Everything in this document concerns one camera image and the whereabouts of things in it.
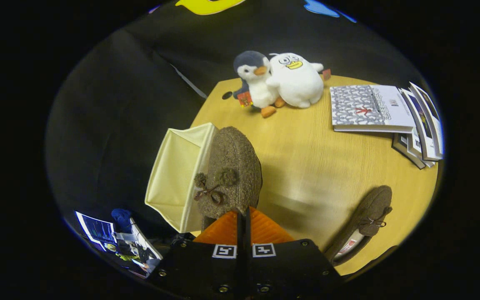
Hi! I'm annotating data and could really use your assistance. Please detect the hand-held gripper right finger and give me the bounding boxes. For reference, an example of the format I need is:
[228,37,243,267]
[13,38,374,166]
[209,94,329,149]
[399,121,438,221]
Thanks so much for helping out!
[246,207,343,300]

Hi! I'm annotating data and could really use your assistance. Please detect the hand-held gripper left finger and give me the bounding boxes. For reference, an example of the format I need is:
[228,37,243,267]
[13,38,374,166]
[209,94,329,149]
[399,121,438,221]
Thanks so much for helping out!
[148,210,247,300]

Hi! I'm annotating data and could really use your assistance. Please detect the cream fabric storage box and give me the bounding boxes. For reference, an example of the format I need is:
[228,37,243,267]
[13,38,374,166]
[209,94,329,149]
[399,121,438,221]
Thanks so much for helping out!
[145,122,220,233]

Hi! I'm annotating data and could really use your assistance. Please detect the brown fuzzy shoe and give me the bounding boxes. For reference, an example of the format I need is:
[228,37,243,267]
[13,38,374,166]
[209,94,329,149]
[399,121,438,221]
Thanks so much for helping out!
[193,126,263,230]
[325,185,393,266]

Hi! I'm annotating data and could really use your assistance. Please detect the blue printed poster sheet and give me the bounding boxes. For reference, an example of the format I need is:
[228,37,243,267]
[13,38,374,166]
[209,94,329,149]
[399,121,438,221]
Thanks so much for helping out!
[75,211,118,253]

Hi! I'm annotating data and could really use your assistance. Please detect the dark grey cover book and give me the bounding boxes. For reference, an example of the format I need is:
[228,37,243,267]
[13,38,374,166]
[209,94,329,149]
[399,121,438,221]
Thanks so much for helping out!
[392,133,426,170]

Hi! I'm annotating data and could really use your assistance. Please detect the grey patterned cover book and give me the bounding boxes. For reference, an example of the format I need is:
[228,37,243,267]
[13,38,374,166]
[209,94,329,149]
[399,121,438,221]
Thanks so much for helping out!
[330,85,415,134]

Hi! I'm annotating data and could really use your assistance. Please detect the white paperback book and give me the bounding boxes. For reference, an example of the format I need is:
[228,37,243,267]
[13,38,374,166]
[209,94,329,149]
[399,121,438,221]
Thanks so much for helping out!
[407,127,435,167]

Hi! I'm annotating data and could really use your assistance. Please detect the white duck plush toy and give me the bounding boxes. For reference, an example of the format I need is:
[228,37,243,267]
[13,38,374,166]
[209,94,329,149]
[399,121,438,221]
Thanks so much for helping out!
[267,52,331,109]

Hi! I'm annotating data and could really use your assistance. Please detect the grey penguin plush toy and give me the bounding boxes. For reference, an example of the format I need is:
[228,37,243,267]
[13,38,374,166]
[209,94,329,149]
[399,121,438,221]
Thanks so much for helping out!
[232,51,286,118]

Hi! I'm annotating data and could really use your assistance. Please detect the white book blue picture cover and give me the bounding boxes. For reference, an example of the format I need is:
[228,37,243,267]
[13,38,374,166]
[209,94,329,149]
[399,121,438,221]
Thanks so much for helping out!
[400,88,438,161]

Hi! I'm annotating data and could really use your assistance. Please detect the white book dark photo cover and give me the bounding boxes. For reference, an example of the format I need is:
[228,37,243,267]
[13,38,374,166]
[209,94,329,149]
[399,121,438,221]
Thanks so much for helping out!
[409,82,445,160]

